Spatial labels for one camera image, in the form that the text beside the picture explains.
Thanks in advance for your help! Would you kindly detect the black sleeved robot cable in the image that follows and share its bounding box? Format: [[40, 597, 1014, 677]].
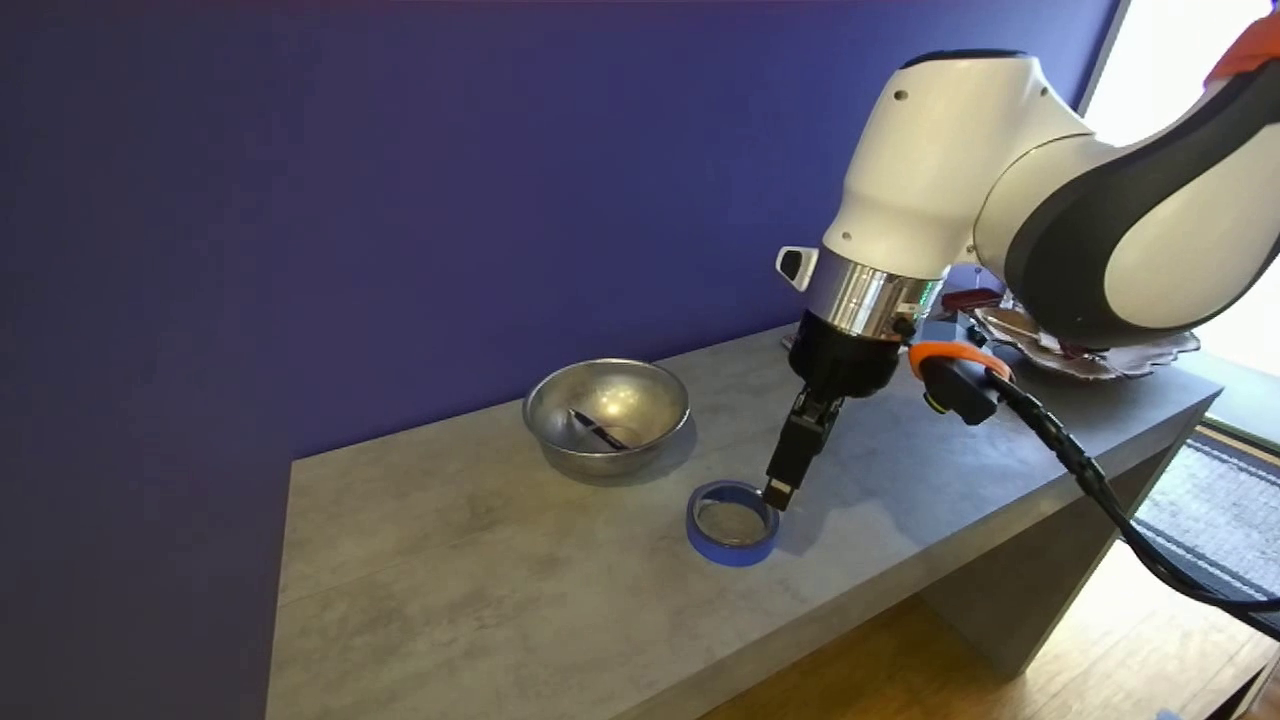
[[989, 373, 1280, 643]]

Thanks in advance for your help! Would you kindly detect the black marker pen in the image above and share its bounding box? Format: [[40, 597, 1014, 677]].
[[568, 410, 635, 451]]

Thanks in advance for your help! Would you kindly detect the round metal bowl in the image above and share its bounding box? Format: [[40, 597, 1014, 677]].
[[519, 353, 694, 488]]

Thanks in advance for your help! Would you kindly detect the grey rug with dark border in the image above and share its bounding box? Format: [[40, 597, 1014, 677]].
[[1126, 420, 1280, 608]]

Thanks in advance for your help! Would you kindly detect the black wrist camera orange strap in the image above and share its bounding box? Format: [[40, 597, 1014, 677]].
[[909, 336, 1014, 431]]

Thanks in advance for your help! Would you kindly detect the blue masking tape roll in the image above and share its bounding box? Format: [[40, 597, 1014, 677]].
[[683, 478, 787, 570]]

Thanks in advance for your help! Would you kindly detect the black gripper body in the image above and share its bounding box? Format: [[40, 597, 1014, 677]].
[[785, 310, 904, 406]]

